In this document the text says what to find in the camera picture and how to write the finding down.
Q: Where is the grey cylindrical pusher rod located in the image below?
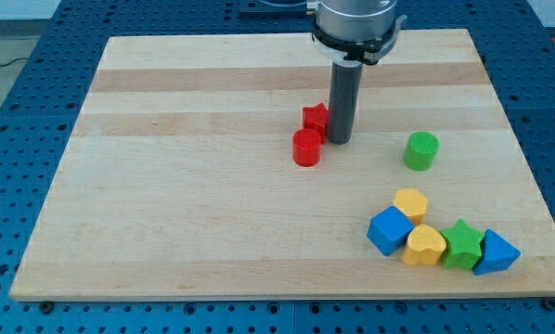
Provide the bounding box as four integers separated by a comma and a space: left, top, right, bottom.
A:
327, 63, 362, 145

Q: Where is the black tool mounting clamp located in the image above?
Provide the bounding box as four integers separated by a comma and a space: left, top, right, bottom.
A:
311, 15, 407, 66

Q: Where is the red star block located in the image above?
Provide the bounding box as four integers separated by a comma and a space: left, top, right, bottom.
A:
302, 103, 329, 143

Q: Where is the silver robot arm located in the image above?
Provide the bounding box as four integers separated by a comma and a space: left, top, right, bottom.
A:
306, 0, 407, 145

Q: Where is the green star block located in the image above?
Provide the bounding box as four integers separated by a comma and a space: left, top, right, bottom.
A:
440, 219, 484, 270

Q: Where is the red cylinder block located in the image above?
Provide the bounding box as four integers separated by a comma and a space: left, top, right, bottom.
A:
292, 128, 322, 167

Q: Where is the green cylinder block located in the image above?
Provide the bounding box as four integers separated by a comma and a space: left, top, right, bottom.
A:
402, 132, 440, 172

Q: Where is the yellow hexagon block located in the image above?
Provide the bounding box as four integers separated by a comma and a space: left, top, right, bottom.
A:
393, 188, 429, 225

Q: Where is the blue cube block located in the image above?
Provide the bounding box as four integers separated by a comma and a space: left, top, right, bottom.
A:
367, 206, 414, 256

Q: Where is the yellow heart block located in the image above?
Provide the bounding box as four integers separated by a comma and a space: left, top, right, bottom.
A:
402, 224, 447, 265

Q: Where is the light wooden board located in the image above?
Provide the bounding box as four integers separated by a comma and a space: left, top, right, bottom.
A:
9, 29, 555, 302

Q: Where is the blue triangle block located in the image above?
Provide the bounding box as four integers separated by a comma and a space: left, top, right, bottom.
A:
472, 229, 522, 276

